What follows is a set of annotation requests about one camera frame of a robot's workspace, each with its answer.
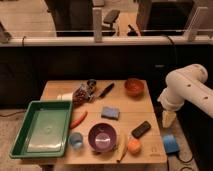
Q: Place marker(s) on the black rectangular remote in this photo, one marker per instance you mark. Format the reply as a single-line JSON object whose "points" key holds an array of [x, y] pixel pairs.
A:
{"points": [[141, 129]]}

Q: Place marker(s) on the green plastic tray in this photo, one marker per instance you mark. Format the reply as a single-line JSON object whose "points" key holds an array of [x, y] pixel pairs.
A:
{"points": [[44, 130]]}

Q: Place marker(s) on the black handled knife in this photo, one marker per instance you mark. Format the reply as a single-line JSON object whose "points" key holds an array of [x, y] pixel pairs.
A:
{"points": [[105, 91]]}

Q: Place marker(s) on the blue sponge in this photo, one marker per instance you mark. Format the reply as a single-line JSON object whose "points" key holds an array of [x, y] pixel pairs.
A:
{"points": [[112, 113]]}

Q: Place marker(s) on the yellow banana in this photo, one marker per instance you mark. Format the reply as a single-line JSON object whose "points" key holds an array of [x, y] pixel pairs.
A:
{"points": [[122, 147]]}

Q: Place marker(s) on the white horizontal rail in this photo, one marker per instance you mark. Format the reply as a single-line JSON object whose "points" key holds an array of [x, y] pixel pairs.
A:
{"points": [[106, 41]]}

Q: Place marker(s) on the orange fruit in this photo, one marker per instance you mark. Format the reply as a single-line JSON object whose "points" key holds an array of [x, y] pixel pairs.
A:
{"points": [[134, 146]]}

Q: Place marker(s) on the orange carrot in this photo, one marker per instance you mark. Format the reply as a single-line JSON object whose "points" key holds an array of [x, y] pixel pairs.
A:
{"points": [[74, 123]]}

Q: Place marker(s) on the purple bowl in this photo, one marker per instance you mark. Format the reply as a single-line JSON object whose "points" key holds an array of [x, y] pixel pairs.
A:
{"points": [[102, 137]]}

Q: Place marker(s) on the blue cup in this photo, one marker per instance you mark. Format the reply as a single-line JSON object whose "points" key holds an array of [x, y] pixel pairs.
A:
{"points": [[76, 140]]}

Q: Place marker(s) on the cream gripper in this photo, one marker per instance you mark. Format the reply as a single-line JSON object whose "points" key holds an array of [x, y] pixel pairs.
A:
{"points": [[167, 118]]}

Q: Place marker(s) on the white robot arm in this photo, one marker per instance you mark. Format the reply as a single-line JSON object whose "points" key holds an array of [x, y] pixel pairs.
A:
{"points": [[185, 84]]}

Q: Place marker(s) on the orange bowl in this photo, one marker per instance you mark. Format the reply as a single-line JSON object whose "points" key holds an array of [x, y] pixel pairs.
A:
{"points": [[134, 87]]}

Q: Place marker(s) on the black office chair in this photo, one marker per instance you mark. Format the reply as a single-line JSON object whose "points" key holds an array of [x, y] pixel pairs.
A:
{"points": [[108, 22]]}

